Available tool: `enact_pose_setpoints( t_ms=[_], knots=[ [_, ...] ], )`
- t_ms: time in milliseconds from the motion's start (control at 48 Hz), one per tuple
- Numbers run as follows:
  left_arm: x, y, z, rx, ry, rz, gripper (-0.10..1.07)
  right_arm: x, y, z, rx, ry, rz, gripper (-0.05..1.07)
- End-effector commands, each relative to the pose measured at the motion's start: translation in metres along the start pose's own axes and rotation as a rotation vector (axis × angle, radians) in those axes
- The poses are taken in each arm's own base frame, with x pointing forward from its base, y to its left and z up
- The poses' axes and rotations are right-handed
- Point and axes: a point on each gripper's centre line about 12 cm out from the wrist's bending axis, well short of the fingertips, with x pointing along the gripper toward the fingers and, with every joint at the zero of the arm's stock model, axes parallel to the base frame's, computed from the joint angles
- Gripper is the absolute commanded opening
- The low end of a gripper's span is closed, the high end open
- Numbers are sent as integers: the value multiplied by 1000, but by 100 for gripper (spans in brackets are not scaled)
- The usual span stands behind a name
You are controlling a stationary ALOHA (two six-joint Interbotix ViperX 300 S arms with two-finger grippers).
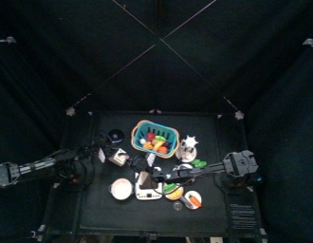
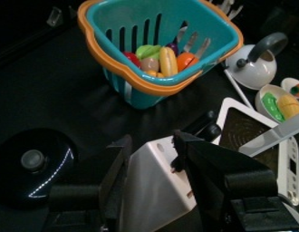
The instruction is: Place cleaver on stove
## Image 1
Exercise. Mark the white toy pot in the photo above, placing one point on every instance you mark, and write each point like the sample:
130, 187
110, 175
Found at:
121, 189

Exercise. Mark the plate with green yellow food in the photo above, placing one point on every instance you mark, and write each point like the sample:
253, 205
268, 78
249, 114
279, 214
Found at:
173, 191

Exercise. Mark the grey frame clamp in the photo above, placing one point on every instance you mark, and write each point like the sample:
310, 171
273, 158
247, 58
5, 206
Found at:
308, 41
239, 115
69, 111

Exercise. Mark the small grey round lid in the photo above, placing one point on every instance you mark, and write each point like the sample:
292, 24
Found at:
177, 206

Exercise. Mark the green toy vegetable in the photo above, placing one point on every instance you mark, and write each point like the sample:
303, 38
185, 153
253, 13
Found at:
199, 163

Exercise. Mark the yellow toy banana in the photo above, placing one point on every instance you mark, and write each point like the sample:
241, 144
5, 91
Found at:
157, 145

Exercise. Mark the pink white toy plate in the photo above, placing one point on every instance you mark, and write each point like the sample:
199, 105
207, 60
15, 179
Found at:
185, 153

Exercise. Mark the orange toy fruit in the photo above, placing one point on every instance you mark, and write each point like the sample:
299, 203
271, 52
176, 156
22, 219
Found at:
162, 150

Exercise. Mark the black round lid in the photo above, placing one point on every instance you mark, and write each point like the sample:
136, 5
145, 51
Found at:
114, 136

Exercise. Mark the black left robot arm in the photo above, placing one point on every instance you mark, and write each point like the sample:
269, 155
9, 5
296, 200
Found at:
39, 166

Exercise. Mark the red toy fruit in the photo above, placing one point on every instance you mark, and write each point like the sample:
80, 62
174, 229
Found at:
150, 136

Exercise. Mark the white game controller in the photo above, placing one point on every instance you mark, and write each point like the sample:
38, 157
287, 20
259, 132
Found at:
145, 191

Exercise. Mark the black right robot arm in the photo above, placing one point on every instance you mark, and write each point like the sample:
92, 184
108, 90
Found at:
233, 164

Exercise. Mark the white star-shaped toy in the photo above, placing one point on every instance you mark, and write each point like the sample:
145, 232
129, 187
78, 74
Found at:
189, 140

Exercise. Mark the green toy pepper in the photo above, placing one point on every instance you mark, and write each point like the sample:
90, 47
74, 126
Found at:
160, 138

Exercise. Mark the teal toy basket orange rim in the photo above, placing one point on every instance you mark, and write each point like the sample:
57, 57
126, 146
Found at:
138, 134

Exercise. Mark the white toy egg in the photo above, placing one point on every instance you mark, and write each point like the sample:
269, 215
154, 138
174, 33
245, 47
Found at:
141, 141

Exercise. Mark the white beige cube box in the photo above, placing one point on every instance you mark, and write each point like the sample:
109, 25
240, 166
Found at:
117, 157

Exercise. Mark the plate with orange carrot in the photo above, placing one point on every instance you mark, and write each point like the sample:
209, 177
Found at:
192, 200

